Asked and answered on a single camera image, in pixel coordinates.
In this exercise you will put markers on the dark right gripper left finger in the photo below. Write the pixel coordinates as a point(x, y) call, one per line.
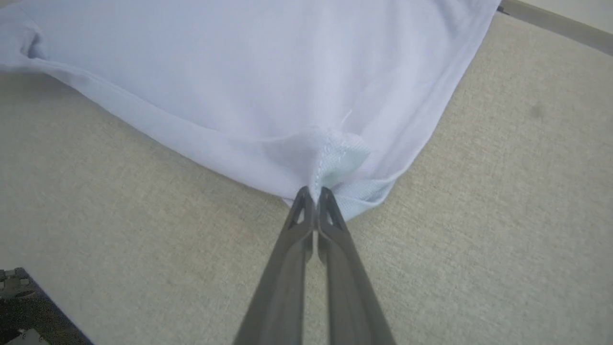
point(282, 287)

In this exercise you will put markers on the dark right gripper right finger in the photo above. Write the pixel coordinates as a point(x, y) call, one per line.
point(349, 287)

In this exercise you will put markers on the light blue polo shirt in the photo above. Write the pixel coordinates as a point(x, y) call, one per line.
point(239, 72)

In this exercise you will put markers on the grey fabric sofa seat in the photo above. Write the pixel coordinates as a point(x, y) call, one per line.
point(479, 215)

